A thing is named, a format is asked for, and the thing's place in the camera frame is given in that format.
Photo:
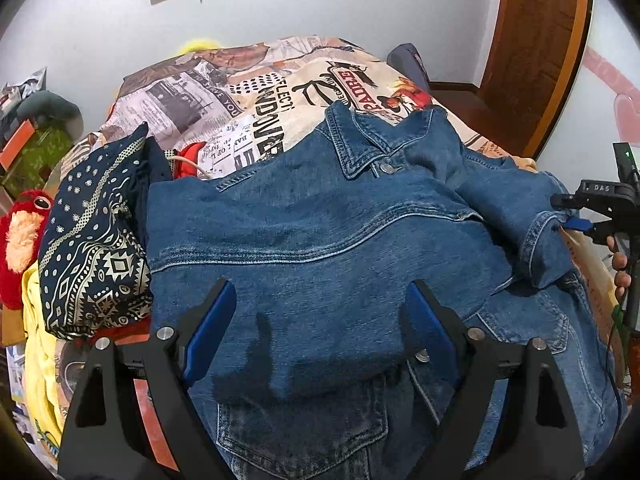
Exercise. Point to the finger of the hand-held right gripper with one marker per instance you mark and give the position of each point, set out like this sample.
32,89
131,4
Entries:
565,200
576,224

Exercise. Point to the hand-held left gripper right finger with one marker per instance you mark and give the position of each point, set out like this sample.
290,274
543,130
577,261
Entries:
429,330

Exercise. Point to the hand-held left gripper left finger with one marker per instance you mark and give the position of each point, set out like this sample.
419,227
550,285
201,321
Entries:
214,325

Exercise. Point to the blue denim jacket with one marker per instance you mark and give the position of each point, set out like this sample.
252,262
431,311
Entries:
310,230

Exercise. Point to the person's right hand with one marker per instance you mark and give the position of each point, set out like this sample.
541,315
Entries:
620,264

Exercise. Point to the navy patterned cloth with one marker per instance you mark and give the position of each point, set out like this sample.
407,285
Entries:
95,240

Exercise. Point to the dark navy garment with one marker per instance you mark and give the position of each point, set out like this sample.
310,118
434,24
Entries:
152,170

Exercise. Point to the wooden door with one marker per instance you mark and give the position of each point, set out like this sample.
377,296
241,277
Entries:
535,35

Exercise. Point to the red cloth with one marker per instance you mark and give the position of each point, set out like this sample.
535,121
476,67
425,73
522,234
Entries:
192,152

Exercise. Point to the yellow cloth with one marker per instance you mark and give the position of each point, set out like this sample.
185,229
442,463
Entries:
37,360

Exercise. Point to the red plush toy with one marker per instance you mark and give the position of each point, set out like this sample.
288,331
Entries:
11,285

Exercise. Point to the dark blue pillow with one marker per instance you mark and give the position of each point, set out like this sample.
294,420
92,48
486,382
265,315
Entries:
407,62

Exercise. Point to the printed blanket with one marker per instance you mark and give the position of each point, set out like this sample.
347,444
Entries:
240,95

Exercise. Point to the green patterned box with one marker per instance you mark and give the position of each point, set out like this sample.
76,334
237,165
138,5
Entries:
37,157

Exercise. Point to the orange box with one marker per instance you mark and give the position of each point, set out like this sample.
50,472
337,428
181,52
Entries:
17,142

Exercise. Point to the grey cushion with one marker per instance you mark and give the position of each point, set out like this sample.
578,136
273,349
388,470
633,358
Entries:
50,105

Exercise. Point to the yellow plush toy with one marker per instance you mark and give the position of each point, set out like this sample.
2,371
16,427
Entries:
199,46

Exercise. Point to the pink wall sticker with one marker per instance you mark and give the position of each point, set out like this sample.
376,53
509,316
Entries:
612,75

